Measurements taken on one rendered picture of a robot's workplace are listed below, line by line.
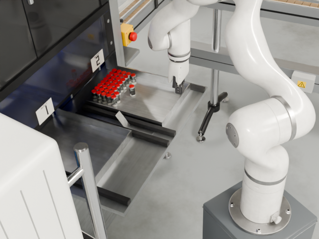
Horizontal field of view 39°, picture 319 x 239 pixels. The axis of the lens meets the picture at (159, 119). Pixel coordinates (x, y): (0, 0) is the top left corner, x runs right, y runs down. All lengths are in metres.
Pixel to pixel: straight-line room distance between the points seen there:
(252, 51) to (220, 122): 1.90
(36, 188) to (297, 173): 2.21
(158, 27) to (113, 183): 0.54
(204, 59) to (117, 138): 1.22
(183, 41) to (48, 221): 1.01
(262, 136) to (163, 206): 1.50
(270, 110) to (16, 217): 0.68
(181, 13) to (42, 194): 0.93
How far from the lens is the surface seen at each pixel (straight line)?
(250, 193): 1.33
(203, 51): 2.72
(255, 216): 1.39
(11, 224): 0.70
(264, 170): 1.23
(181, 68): 1.69
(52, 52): 1.58
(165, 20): 1.52
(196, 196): 2.59
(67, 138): 1.69
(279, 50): 3.79
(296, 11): 2.41
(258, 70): 1.16
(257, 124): 1.11
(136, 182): 1.50
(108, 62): 1.99
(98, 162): 1.58
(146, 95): 1.83
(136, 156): 1.58
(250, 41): 1.16
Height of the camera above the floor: 2.00
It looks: 41 degrees down
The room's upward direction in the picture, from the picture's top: 4 degrees counter-clockwise
